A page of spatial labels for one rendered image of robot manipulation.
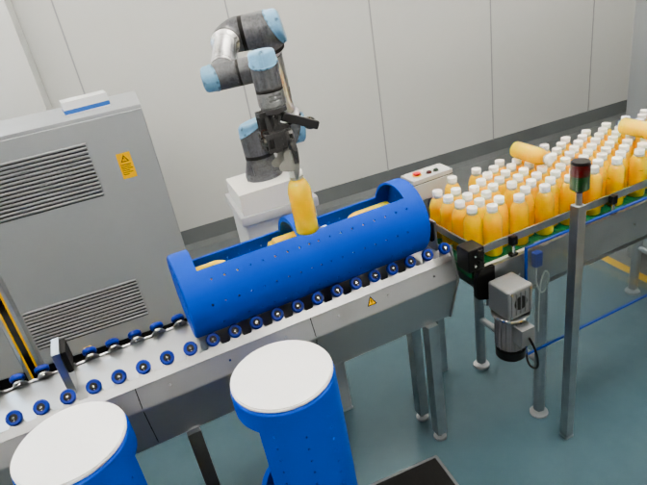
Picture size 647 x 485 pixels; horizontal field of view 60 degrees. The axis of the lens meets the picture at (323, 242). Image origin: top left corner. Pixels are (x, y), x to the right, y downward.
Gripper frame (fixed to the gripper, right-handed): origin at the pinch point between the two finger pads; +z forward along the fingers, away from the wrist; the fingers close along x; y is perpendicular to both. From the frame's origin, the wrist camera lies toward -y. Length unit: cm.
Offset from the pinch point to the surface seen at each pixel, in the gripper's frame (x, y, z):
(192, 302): -4.8, 39.4, 30.2
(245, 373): 24, 34, 41
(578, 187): 21, -89, 29
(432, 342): -10, -45, 89
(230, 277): -5.9, 26.0, 27.5
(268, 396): 36, 32, 42
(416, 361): -25, -44, 108
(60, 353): -15, 80, 36
